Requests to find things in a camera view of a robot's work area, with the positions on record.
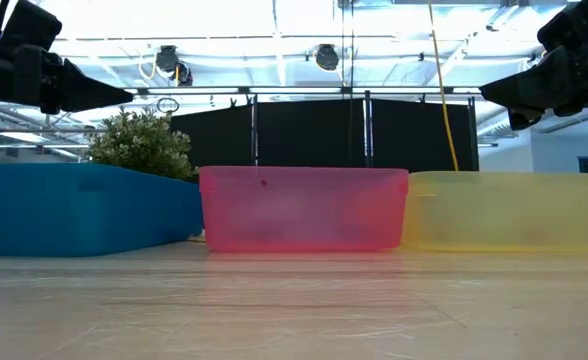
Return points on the yellow plastic bin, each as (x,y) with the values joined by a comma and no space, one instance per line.
(509,210)

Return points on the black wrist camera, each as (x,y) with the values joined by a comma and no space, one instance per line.
(569,22)
(31,25)

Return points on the black overhead camera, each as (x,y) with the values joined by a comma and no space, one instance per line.
(326,57)

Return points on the black partition screen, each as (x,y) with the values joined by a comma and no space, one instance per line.
(314,135)

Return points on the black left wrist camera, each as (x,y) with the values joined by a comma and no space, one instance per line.
(31,25)

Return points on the blue plastic bin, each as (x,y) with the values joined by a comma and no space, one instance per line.
(74,210)

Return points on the potted plant black pot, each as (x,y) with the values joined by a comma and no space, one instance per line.
(144,145)

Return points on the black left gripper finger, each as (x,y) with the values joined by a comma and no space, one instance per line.
(89,90)

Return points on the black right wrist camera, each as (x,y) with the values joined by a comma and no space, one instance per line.
(569,22)

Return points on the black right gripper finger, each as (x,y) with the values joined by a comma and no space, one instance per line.
(539,85)
(524,119)

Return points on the red plastic bin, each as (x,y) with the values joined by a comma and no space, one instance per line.
(304,210)

